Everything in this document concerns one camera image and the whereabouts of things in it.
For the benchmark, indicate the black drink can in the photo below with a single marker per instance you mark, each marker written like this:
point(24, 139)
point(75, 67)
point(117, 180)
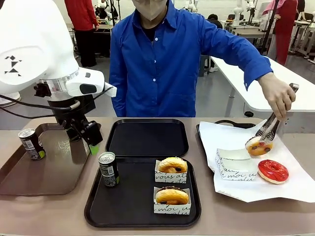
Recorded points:
point(32, 145)
point(109, 172)

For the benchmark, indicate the seated person in black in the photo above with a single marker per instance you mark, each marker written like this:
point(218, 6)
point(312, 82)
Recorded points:
point(215, 20)

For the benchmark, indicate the white table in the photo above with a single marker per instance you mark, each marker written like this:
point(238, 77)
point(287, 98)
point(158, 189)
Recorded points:
point(246, 81)

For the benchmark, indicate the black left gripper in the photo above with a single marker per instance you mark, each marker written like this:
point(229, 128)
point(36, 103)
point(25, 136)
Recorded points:
point(71, 108)

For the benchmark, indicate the person left hand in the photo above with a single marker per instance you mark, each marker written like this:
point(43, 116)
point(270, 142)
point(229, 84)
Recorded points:
point(279, 96)

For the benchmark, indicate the person in red top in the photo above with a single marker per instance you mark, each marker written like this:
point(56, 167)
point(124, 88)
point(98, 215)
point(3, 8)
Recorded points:
point(82, 14)

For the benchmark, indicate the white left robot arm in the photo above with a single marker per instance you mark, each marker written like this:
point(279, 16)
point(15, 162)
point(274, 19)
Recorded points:
point(32, 37)

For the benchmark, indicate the white printed paper box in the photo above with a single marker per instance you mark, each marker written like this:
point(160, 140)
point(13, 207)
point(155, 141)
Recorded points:
point(231, 153)
point(240, 170)
point(172, 209)
point(169, 178)

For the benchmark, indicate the beige face mask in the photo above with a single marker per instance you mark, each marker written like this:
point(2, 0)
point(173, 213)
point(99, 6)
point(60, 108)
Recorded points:
point(148, 9)

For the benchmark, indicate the chocolate topped donut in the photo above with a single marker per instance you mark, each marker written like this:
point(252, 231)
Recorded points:
point(171, 196)

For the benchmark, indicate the person right forearm blue sleeve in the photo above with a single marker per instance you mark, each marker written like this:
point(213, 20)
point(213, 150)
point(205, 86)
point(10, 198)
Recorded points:
point(115, 93)

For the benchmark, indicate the metal serving tongs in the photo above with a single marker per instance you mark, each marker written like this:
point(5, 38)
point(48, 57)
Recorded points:
point(267, 131)

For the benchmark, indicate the chocolate chip glazed donut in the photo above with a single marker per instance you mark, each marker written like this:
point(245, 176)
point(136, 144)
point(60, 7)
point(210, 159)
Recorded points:
point(172, 166)

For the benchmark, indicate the person in blue shirt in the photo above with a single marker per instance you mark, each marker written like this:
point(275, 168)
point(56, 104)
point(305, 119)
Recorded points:
point(157, 73)

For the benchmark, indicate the person left forearm blue sleeve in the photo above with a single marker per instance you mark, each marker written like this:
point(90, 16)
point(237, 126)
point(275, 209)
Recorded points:
point(253, 64)

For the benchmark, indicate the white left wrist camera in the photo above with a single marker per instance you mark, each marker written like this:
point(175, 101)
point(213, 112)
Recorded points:
point(111, 89)

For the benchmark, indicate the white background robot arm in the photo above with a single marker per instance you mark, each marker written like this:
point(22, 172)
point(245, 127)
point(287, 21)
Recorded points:
point(238, 12)

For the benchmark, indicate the red glazed donut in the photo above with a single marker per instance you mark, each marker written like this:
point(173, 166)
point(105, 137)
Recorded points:
point(273, 172)

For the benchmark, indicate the person in red dress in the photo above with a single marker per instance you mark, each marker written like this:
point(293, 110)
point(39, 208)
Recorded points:
point(283, 29)

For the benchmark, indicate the white paper sheet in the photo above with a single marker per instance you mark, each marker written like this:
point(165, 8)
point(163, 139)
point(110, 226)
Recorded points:
point(246, 194)

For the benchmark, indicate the grey plastic stool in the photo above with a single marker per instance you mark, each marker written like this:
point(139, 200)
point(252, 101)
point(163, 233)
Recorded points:
point(205, 65)

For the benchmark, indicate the brown plastic tray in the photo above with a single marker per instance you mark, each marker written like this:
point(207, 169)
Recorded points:
point(56, 167)

